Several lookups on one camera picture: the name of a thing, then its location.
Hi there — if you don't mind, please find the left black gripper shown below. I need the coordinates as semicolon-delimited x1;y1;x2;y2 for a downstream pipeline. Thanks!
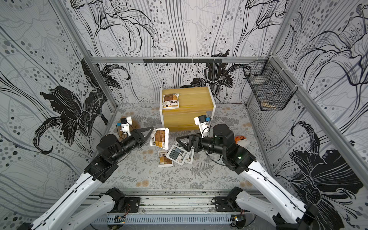
110;126;154;161

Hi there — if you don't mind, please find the brown coffee bag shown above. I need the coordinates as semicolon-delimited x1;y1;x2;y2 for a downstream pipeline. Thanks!
149;128;170;150
162;94;180;110
158;151;173;168

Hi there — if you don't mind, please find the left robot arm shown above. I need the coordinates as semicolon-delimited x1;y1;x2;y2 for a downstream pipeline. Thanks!
18;126;154;230

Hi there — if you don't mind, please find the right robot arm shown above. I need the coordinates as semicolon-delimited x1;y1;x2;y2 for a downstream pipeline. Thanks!
176;124;319;230

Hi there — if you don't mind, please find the blue coffee bag back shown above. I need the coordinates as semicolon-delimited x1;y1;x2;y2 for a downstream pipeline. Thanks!
175;141;186;148

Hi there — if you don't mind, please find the blue coffee bag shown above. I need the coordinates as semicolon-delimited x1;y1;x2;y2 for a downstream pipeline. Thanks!
166;145;189;165
185;147;195;164
175;141;186;148

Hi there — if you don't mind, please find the blue coffee bag top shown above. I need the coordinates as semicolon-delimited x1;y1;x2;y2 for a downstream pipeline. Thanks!
166;145;189;165

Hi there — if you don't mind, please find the blue coffee bag middle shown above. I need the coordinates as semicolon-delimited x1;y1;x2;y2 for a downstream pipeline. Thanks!
185;147;195;164

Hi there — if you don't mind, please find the white wooden two-tier shelf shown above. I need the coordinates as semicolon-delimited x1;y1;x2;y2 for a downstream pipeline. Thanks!
159;86;216;132

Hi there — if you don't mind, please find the orange white toy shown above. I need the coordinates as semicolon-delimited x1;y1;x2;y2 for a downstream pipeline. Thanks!
235;135;248;146

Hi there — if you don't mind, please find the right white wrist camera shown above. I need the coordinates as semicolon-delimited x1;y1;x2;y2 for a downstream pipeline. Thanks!
194;115;211;138

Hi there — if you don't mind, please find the black wall bar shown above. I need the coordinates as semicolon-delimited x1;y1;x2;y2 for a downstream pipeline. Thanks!
143;58;223;64

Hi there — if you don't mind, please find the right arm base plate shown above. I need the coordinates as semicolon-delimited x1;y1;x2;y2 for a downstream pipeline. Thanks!
212;196;242;212

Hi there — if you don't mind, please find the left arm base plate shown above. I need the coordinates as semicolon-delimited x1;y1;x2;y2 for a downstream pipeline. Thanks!
110;197;141;214

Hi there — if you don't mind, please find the grey slotted cable duct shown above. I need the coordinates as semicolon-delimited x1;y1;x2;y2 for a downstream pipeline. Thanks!
93;213;232;226

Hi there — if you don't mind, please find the black wire basket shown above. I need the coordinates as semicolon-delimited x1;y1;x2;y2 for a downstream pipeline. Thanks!
242;57;294;111

